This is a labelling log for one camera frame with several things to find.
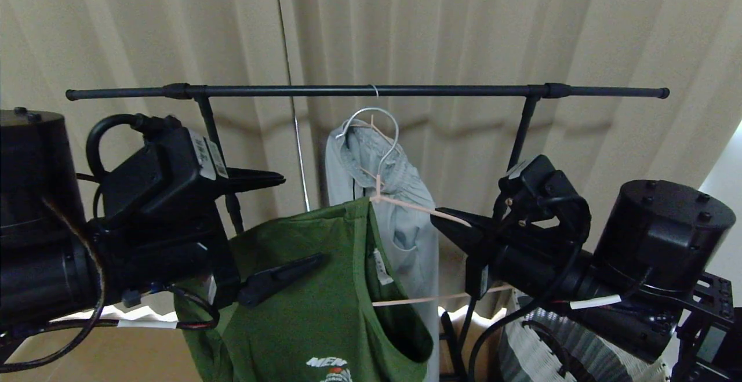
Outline beige curtain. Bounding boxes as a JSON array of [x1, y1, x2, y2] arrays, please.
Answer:
[[0, 0, 742, 336]]

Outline white laundry basket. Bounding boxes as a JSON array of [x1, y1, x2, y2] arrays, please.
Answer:
[[499, 289, 670, 382]]

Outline pale grey shorts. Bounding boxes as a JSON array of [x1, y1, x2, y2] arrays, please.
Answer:
[[325, 124, 441, 382]]

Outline green garment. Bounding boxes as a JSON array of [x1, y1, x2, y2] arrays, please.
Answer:
[[174, 197, 434, 382]]

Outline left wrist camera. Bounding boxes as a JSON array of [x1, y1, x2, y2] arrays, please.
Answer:
[[101, 126, 230, 232]]

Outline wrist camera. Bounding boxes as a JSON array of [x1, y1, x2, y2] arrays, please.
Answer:
[[497, 155, 592, 238], [101, 126, 230, 232]]

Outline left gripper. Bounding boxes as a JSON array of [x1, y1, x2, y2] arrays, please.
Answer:
[[93, 168, 328, 307]]

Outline pink clothes hanger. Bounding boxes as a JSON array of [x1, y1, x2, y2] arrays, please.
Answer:
[[359, 85, 401, 183], [335, 108, 515, 307]]

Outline black clothes rack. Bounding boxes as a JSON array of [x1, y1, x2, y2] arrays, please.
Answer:
[[66, 82, 670, 382]]

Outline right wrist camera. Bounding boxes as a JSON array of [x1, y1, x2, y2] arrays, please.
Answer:
[[497, 155, 592, 238]]

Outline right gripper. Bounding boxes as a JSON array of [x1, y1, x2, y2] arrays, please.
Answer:
[[464, 220, 586, 307]]

